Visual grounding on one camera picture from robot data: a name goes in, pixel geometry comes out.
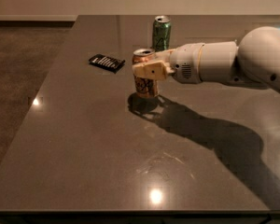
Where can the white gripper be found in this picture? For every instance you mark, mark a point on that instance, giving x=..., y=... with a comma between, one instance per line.
x=186, y=62

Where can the orange soda can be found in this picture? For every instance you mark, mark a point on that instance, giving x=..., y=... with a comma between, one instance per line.
x=145, y=88

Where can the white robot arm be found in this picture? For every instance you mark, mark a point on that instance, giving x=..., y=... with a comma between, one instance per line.
x=254, y=62

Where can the green soda can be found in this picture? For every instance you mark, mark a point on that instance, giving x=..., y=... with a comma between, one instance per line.
x=161, y=33

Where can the black snack bar wrapper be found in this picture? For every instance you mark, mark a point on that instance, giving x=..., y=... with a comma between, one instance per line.
x=106, y=62

